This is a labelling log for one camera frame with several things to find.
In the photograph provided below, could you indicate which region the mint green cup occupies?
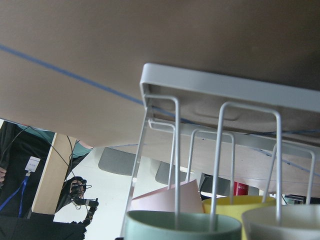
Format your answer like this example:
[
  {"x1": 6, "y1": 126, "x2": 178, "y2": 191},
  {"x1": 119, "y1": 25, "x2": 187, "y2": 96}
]
[{"x1": 124, "y1": 210, "x2": 242, "y2": 240}]

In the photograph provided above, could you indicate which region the pink cup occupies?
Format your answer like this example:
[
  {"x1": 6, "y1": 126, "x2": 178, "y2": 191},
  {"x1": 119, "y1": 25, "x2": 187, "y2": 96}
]
[{"x1": 130, "y1": 179, "x2": 204, "y2": 213}]

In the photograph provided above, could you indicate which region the yellow cup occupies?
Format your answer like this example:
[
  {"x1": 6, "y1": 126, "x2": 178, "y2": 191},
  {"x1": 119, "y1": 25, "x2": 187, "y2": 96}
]
[{"x1": 215, "y1": 195, "x2": 276, "y2": 240}]

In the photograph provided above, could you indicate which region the white cup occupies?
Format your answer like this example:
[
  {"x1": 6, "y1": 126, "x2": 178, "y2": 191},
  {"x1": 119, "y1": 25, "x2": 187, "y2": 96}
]
[{"x1": 242, "y1": 204, "x2": 320, "y2": 240}]

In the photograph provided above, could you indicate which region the grey office chair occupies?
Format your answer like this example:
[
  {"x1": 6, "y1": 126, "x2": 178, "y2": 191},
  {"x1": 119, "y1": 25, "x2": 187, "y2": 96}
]
[{"x1": 98, "y1": 147, "x2": 136, "y2": 176}]

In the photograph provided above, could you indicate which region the seated person black shirt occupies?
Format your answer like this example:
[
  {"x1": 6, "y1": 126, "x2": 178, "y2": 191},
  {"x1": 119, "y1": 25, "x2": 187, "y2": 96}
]
[{"x1": 0, "y1": 121, "x2": 55, "y2": 217}]

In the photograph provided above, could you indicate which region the white wire cup rack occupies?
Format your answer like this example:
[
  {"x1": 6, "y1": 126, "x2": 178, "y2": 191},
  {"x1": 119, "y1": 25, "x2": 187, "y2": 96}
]
[{"x1": 121, "y1": 63, "x2": 320, "y2": 236}]

